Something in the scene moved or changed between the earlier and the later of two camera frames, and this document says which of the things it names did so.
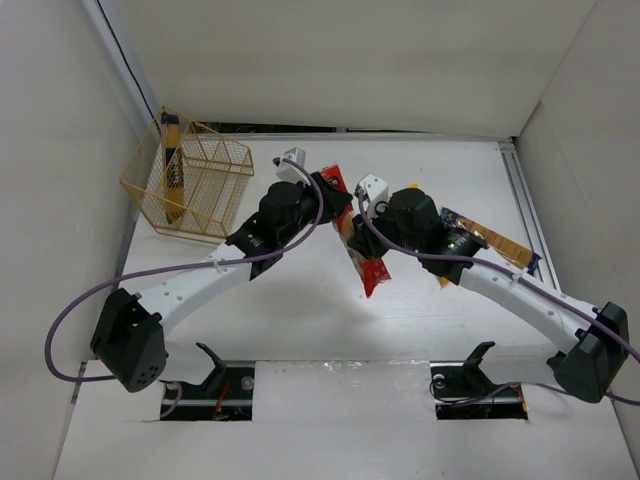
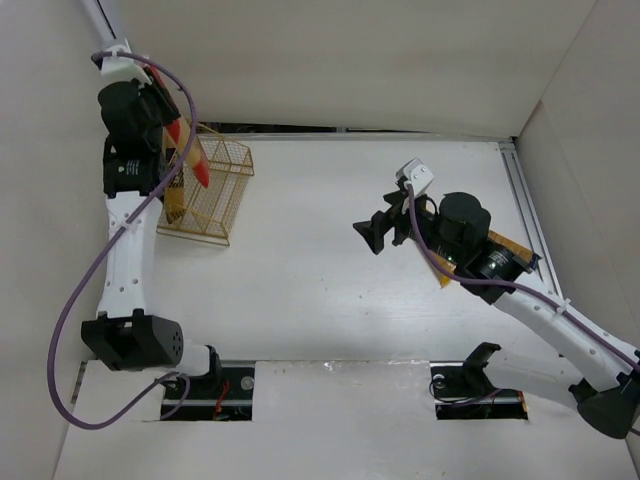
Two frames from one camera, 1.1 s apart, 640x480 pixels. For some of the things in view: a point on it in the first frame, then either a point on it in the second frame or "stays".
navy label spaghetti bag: x=174 y=176 stays
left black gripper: x=329 y=192 -> x=163 y=107
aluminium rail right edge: x=529 y=215 stays
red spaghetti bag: x=371 y=271 -> x=181 y=133
